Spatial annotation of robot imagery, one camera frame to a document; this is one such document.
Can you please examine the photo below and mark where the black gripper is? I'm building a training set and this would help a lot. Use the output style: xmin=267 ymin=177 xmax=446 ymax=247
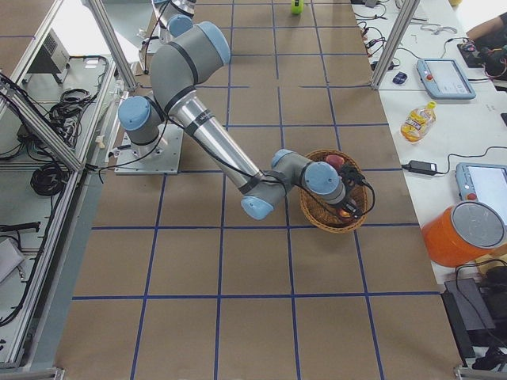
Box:
xmin=328 ymin=190 xmax=363 ymax=219

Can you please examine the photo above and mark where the dark red apple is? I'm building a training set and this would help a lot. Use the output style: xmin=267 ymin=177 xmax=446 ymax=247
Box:
xmin=337 ymin=208 xmax=353 ymax=220

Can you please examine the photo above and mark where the red yellow apple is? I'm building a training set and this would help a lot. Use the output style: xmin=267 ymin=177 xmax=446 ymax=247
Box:
xmin=326 ymin=154 xmax=345 ymax=170

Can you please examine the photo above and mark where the green apple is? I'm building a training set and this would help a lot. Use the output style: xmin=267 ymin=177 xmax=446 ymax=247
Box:
xmin=291 ymin=0 xmax=304 ymax=15

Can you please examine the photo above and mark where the wicker basket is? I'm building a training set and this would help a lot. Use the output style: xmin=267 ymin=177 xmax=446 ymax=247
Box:
xmin=299 ymin=149 xmax=372 ymax=234

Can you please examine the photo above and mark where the black power adapter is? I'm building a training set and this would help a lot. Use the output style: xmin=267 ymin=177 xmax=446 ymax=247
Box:
xmin=402 ymin=160 xmax=441 ymax=177

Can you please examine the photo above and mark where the orange juice bottle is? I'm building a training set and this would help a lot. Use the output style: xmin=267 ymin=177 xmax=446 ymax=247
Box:
xmin=400 ymin=101 xmax=436 ymax=143

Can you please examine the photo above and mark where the orange bucket with grey lid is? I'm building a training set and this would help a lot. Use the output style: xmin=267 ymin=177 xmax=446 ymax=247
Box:
xmin=421 ymin=201 xmax=506 ymax=268

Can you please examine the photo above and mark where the teach pendant tablet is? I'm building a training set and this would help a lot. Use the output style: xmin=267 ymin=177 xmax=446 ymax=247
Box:
xmin=416 ymin=59 xmax=476 ymax=101
xmin=455 ymin=162 xmax=506 ymax=207

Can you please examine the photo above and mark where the dark blue pouch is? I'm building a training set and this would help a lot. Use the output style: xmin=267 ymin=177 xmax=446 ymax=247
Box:
xmin=392 ymin=71 xmax=408 ymax=86

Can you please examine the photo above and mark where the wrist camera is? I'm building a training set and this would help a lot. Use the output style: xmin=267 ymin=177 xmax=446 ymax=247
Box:
xmin=338 ymin=164 xmax=369 ymax=187

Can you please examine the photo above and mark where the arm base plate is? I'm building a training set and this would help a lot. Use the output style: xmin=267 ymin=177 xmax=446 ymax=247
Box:
xmin=114 ymin=123 xmax=183 ymax=175

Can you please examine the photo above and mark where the aluminium frame post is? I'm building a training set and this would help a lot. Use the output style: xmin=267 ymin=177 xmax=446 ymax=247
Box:
xmin=370 ymin=0 xmax=420 ymax=90

